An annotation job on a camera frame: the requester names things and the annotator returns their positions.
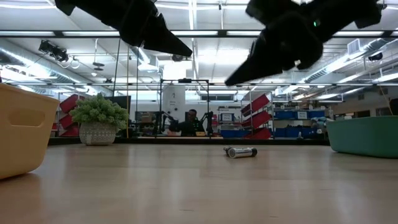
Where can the black background robot arm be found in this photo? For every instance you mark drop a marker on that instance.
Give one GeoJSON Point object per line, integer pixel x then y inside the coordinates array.
{"type": "Point", "coordinates": [160, 121]}
{"type": "Point", "coordinates": [210, 121]}

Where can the black overhead camera unit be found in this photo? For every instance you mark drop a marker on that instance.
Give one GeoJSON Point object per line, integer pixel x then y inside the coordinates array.
{"type": "Point", "coordinates": [375, 56]}
{"type": "Point", "coordinates": [177, 58]}
{"type": "Point", "coordinates": [53, 50]}

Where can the white column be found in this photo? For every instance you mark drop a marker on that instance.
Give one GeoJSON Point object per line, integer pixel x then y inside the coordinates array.
{"type": "Point", "coordinates": [173, 99]}

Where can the green potted plant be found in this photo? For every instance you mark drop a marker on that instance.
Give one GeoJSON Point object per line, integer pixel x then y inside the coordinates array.
{"type": "Point", "coordinates": [98, 133]}

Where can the light blue white robot arm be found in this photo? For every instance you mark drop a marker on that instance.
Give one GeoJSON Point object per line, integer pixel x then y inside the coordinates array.
{"type": "Point", "coordinates": [318, 122]}

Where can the blue storage bin row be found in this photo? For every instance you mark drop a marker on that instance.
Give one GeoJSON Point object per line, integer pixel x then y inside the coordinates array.
{"type": "Point", "coordinates": [295, 133]}
{"type": "Point", "coordinates": [233, 133]}
{"type": "Point", "coordinates": [289, 115]}

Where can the black background station frame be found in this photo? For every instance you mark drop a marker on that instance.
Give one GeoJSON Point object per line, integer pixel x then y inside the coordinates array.
{"type": "Point", "coordinates": [184, 81]}

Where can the teal plastic bin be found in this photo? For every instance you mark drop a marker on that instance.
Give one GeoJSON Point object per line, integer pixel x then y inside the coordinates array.
{"type": "Point", "coordinates": [363, 137]}

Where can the silver AAA battery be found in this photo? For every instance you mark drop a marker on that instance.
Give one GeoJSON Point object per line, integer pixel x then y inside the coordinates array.
{"type": "Point", "coordinates": [226, 149]}
{"type": "Point", "coordinates": [241, 152]}

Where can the yellow plastic bin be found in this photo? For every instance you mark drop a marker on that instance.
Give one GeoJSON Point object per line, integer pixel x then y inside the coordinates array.
{"type": "Point", "coordinates": [28, 146]}

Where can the black aluminium table frame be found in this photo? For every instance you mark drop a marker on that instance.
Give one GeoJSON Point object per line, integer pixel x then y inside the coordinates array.
{"type": "Point", "coordinates": [186, 140]}

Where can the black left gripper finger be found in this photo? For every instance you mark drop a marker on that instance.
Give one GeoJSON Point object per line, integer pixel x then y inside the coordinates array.
{"type": "Point", "coordinates": [168, 43]}

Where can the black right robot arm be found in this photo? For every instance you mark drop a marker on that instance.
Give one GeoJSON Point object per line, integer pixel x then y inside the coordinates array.
{"type": "Point", "coordinates": [342, 12]}

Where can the black overhead rig beam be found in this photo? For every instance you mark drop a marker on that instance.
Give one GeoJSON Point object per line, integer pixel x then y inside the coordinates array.
{"type": "Point", "coordinates": [93, 84]}
{"type": "Point", "coordinates": [57, 33]}

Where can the silver ventilation duct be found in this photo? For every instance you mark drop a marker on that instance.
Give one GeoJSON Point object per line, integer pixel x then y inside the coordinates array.
{"type": "Point", "coordinates": [31, 65]}
{"type": "Point", "coordinates": [138, 54]}

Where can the red storage bin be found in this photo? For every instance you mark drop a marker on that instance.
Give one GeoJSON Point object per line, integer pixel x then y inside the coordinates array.
{"type": "Point", "coordinates": [258, 119]}
{"type": "Point", "coordinates": [67, 121]}
{"type": "Point", "coordinates": [70, 103]}
{"type": "Point", "coordinates": [256, 104]}
{"type": "Point", "coordinates": [70, 131]}
{"type": "Point", "coordinates": [261, 133]}

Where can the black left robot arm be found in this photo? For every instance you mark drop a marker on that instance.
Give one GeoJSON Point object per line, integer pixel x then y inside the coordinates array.
{"type": "Point", "coordinates": [93, 9]}

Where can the black background monitor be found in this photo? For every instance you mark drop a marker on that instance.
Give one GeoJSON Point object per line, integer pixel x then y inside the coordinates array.
{"type": "Point", "coordinates": [122, 101]}

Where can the person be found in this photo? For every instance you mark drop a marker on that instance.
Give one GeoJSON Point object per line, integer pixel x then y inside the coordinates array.
{"type": "Point", "coordinates": [186, 126]}

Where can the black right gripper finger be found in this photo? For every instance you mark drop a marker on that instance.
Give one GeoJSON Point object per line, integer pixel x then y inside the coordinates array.
{"type": "Point", "coordinates": [248, 71]}

